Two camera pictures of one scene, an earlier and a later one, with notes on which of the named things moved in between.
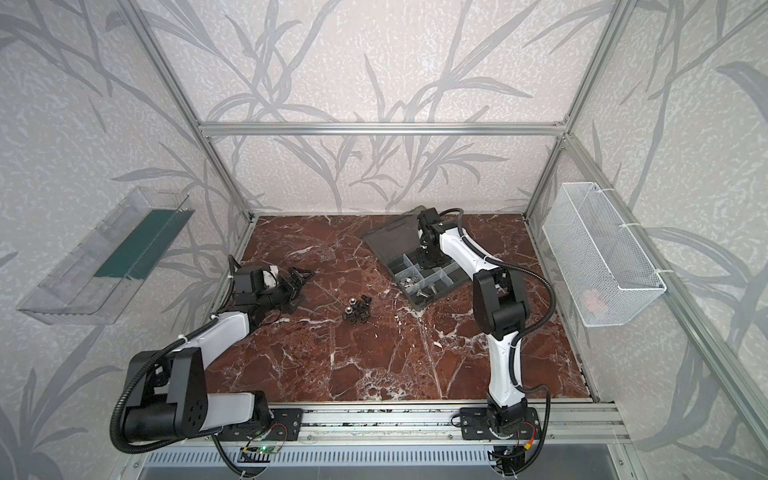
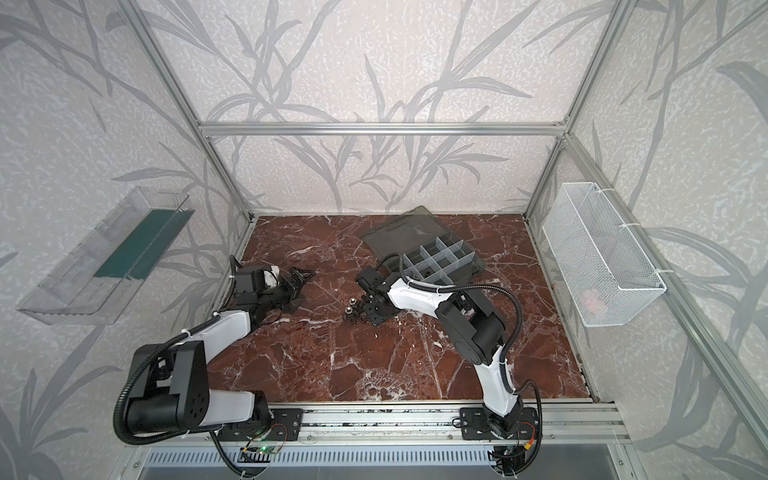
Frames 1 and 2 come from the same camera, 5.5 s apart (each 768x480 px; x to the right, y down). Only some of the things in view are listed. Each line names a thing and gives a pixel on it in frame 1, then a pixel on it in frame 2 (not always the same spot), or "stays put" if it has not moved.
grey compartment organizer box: [397, 244] stays put
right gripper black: [429, 257] -> [365, 302]
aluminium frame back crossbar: [382, 129] stays put
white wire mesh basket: [606, 270] stays put
